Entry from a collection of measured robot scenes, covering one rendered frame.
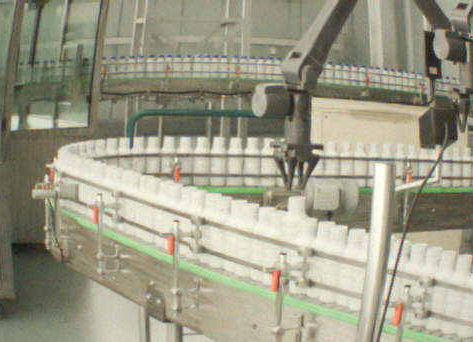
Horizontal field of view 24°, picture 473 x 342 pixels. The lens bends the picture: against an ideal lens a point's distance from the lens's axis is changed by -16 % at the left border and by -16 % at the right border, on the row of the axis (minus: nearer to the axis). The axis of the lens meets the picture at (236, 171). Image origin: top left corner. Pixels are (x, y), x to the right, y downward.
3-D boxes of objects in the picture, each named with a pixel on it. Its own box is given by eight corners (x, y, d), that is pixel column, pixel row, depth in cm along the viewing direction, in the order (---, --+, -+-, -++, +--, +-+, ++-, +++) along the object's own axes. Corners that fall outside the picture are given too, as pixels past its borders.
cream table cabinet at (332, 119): (426, 278, 785) (438, 108, 772) (454, 292, 725) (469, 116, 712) (278, 290, 760) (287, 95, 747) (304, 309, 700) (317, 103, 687)
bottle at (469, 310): (464, 340, 207) (478, 263, 205) (451, 335, 213) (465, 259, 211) (484, 335, 210) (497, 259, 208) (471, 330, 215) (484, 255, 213)
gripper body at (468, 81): (491, 99, 234) (490, 67, 233) (464, 95, 228) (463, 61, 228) (475, 96, 239) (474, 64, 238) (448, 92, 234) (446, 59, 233)
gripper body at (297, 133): (268, 149, 268) (269, 114, 267) (308, 150, 273) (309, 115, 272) (285, 153, 262) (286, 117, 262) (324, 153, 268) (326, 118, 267)
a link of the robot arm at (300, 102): (317, 91, 265) (303, 89, 270) (290, 89, 262) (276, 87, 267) (316, 123, 266) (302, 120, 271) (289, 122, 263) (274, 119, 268)
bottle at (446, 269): (427, 325, 225) (439, 249, 223) (450, 324, 223) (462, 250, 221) (421, 331, 220) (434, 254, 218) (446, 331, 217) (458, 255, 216)
